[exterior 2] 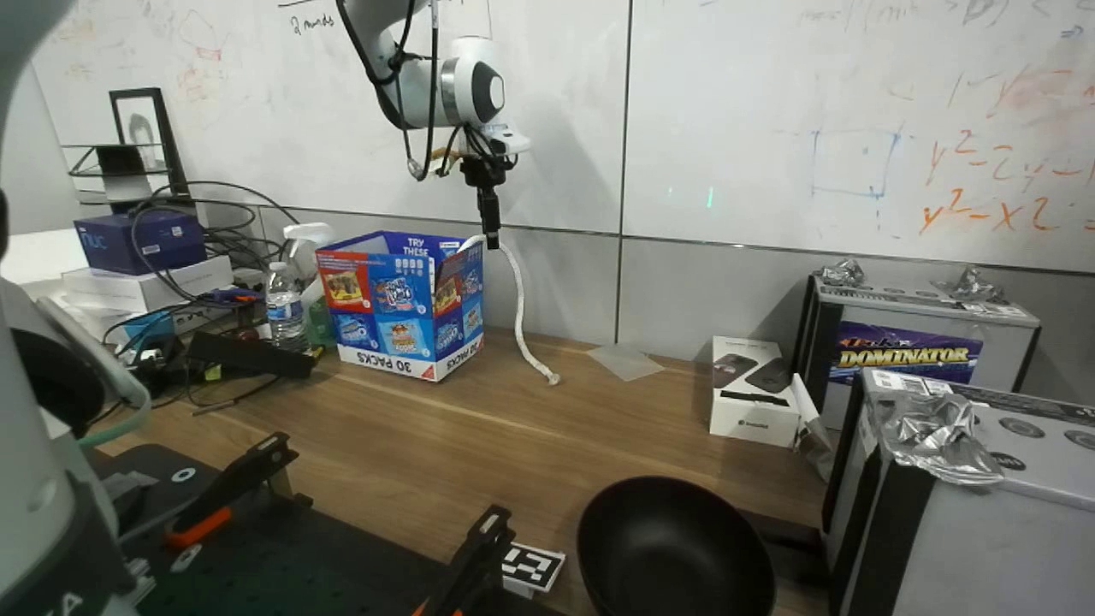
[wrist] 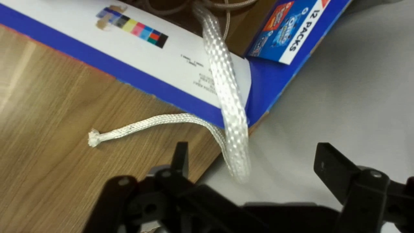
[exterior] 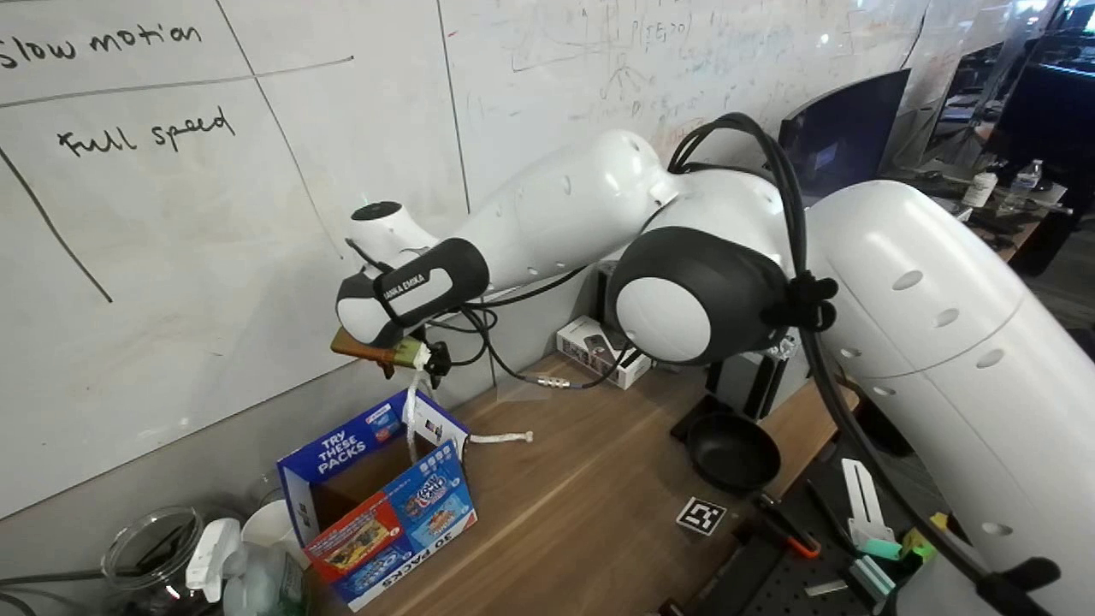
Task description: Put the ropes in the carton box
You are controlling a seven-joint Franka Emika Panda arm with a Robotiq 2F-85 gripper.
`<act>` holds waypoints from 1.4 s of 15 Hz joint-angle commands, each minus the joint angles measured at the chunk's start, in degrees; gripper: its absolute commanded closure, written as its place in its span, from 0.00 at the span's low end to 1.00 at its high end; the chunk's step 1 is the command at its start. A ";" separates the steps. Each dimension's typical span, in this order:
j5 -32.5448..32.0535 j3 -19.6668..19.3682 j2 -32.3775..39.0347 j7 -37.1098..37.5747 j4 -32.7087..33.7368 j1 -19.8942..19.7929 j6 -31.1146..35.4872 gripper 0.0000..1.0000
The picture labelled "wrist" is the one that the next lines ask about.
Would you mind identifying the thick white braided rope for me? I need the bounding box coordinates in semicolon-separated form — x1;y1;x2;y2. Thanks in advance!
87;0;252;185

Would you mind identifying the blue printed carton box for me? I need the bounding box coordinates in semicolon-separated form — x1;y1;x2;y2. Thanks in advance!
0;0;353;131

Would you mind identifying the thin white rope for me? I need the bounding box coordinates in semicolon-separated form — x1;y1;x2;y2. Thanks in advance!
144;0;260;40

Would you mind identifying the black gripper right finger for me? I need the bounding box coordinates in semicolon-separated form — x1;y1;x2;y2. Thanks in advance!
313;141;414;233

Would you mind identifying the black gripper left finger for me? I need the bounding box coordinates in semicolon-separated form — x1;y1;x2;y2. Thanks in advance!
82;141;260;233

